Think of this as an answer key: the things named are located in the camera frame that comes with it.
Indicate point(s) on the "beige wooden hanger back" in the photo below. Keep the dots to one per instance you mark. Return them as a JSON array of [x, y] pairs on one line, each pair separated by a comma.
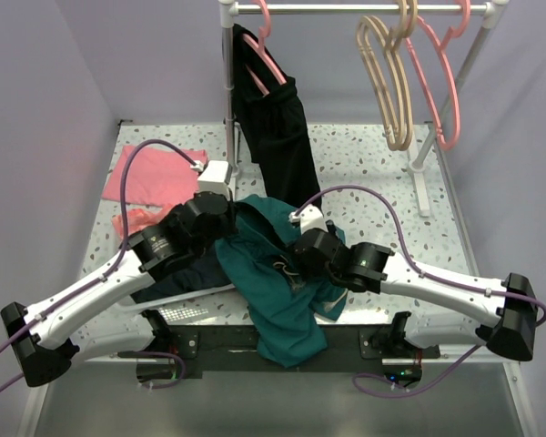
[[407, 82]]

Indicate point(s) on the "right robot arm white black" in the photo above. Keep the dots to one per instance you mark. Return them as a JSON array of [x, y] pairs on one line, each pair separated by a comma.
[[499, 314]]

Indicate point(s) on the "white metal clothes rack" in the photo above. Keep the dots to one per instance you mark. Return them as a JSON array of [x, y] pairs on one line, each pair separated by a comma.
[[379, 47]]

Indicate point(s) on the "dark navy garment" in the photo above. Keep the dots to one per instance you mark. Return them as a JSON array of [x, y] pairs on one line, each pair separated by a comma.
[[203, 274]]

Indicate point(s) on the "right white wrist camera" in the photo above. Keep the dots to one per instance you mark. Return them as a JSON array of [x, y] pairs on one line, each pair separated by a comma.
[[310, 217]]

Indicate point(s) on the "pink folded shirt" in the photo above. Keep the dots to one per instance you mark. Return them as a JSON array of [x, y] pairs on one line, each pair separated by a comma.
[[157, 177]]

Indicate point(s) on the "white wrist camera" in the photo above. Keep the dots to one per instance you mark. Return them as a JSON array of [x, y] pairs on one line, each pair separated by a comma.
[[216, 178], [310, 217]]

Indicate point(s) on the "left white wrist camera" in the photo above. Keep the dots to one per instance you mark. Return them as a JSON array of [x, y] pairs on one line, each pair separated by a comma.
[[216, 178]]

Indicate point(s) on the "black shorts on hanger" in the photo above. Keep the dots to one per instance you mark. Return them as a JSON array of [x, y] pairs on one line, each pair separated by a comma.
[[273, 122]]

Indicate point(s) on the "pink hanger holding shorts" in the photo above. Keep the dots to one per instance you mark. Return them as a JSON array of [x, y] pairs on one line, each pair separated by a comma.
[[259, 47]]

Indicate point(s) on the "coral patterned garment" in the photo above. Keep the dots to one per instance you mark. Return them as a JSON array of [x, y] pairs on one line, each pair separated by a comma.
[[136, 219]]

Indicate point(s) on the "white laundry basket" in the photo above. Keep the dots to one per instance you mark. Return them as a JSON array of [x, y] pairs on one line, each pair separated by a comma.
[[182, 309]]

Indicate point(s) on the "beige wooden hanger front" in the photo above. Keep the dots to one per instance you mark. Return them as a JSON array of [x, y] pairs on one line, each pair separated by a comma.
[[382, 91]]

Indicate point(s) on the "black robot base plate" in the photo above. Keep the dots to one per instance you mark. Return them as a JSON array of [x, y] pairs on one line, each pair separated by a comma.
[[351, 349]]

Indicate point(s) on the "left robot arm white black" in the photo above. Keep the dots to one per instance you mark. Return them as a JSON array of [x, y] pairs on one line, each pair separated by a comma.
[[86, 321]]

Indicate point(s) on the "beige wooden hanger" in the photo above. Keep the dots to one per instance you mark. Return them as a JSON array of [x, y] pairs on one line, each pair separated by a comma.
[[382, 91], [407, 82]]

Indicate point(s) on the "teal green shorts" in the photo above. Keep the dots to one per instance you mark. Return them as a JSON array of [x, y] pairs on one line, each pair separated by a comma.
[[282, 302]]

